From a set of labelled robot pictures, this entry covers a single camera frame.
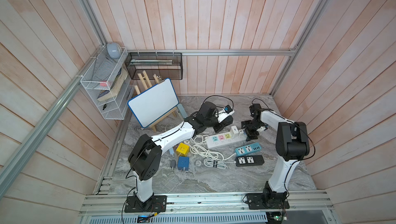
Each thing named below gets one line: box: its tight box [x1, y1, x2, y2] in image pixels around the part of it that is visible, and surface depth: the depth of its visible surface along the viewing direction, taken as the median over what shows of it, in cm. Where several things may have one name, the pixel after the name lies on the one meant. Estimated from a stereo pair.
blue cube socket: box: [177, 155, 190, 171], surface depth 84 cm
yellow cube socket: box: [175, 142, 190, 157], surface depth 88 cm
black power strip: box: [235, 154, 265, 168], surface depth 87 cm
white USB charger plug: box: [230, 125, 239, 137], surface depth 94 cm
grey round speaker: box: [106, 42, 123, 60], surface depth 84 cm
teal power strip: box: [235, 142, 262, 156], surface depth 91 cm
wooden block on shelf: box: [96, 68, 128, 102], surface depth 83 cm
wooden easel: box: [134, 70, 178, 133], surface depth 88 cm
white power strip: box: [206, 130, 249, 149], surface depth 95 cm
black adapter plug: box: [170, 160, 176, 168], surface depth 87 cm
